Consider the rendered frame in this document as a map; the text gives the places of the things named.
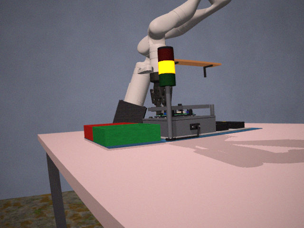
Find red open tray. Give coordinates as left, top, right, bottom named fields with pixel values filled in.
left=84, top=123, right=133, bottom=141

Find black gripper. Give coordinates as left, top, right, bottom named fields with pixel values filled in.
left=150, top=72, right=166, bottom=115

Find green box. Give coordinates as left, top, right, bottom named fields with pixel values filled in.
left=92, top=123, right=161, bottom=146

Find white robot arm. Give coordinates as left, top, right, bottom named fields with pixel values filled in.
left=124, top=0, right=231, bottom=106

